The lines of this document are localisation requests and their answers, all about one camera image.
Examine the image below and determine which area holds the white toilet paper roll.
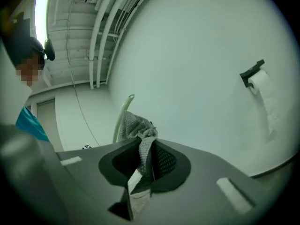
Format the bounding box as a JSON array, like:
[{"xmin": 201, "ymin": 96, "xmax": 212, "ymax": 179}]
[{"xmin": 247, "ymin": 69, "xmax": 278, "ymax": 142}]

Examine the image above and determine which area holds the person's blue shirt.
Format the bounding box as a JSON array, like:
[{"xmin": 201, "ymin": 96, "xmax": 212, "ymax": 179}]
[{"xmin": 15, "ymin": 105, "xmax": 50, "ymax": 142}]

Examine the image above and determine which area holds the grey mesh cloth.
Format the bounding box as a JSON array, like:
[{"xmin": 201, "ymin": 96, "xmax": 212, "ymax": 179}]
[{"xmin": 117, "ymin": 111, "xmax": 159, "ymax": 178}]

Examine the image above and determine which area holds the white ceiling pipe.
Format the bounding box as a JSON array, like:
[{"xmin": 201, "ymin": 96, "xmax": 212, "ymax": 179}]
[
  {"xmin": 96, "ymin": 0, "xmax": 141, "ymax": 89},
  {"xmin": 89, "ymin": 0, "xmax": 129, "ymax": 90}
]

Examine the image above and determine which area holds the thin black hanging cable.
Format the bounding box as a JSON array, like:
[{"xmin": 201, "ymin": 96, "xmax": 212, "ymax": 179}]
[{"xmin": 66, "ymin": 0, "xmax": 101, "ymax": 148}]

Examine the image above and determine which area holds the person's head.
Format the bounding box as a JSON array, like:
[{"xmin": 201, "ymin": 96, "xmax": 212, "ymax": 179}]
[{"xmin": 1, "ymin": 11, "xmax": 45, "ymax": 88}]

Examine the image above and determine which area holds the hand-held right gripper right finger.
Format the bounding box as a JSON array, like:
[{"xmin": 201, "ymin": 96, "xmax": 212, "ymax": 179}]
[{"xmin": 130, "ymin": 139, "xmax": 192, "ymax": 195}]

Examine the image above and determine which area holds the black head-mounted camera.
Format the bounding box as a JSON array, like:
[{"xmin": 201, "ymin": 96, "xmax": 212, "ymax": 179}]
[{"xmin": 44, "ymin": 38, "xmax": 56, "ymax": 61}]

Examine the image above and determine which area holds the white toilet brush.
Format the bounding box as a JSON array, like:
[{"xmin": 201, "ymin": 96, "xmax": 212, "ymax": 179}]
[{"xmin": 112, "ymin": 93, "xmax": 136, "ymax": 144}]

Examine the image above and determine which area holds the black toilet paper holder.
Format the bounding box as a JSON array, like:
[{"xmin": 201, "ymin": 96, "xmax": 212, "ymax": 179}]
[{"xmin": 239, "ymin": 59, "xmax": 266, "ymax": 89}]

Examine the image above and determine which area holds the long ceiling light strip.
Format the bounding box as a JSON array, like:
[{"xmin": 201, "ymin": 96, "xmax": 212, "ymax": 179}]
[{"xmin": 34, "ymin": 0, "xmax": 54, "ymax": 47}]

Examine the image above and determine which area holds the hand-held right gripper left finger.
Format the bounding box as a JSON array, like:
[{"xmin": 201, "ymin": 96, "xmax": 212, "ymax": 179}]
[{"xmin": 98, "ymin": 138, "xmax": 142, "ymax": 189}]

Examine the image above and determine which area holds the grey door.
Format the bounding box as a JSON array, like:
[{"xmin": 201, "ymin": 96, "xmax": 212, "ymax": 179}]
[{"xmin": 36, "ymin": 98, "xmax": 64, "ymax": 152}]

